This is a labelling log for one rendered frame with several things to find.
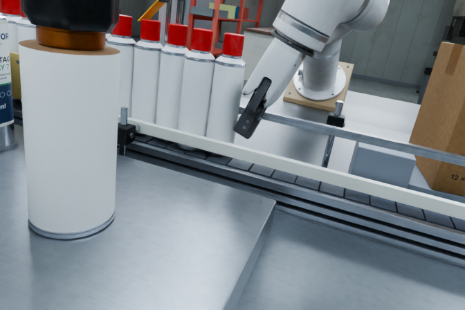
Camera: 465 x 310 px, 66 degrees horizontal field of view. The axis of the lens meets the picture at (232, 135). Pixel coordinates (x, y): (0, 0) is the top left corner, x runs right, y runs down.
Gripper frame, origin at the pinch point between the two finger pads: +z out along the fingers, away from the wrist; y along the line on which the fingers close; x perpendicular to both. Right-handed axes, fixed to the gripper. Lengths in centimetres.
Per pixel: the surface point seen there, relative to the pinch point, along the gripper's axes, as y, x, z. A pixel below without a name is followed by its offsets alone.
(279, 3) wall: -861, -190, 16
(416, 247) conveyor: 5.4, 30.8, -0.1
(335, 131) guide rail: -3.3, 13.0, -6.0
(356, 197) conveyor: 3.0, 20.6, -0.6
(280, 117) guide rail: -3.3, 4.1, -3.0
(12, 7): 1, -51, 5
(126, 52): 1.7, -24.4, 0.1
